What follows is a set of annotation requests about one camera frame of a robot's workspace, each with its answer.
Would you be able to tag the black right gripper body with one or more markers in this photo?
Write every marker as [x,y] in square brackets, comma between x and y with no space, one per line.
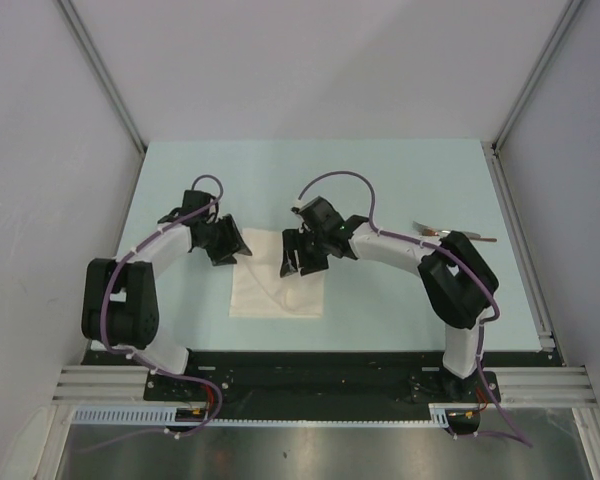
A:
[316,252]

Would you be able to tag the silver metal fork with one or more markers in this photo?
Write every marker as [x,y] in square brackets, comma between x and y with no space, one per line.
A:
[426,230]

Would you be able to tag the white cloth napkin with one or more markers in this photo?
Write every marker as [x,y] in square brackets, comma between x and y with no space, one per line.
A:
[259,292]

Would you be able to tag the left aluminium corner post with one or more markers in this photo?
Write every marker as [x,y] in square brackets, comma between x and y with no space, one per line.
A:
[95,62]

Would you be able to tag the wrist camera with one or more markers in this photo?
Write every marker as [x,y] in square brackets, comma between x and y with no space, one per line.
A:
[318,215]
[194,200]

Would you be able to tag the aluminium frame rail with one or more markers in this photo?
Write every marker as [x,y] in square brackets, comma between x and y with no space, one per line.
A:
[560,387]

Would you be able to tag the white slotted cable duct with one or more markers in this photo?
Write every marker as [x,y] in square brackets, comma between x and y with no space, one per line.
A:
[174,417]

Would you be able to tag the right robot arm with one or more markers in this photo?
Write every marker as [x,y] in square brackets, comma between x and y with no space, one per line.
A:
[458,282]

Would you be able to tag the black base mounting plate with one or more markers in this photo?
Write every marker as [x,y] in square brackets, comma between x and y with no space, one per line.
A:
[201,362]

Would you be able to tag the right aluminium corner post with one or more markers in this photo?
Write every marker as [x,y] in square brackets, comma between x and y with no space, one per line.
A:
[549,51]

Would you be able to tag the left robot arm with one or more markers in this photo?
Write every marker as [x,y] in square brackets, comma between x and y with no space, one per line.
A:
[120,303]

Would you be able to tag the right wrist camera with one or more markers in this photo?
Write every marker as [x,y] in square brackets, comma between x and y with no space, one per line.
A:
[318,215]

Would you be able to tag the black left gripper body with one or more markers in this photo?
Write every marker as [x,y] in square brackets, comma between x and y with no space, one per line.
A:
[215,240]

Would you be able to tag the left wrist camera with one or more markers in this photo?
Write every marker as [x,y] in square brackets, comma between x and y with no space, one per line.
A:
[194,200]

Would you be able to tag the aluminium corner post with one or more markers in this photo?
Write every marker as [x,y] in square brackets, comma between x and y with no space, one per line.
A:
[95,62]
[549,51]

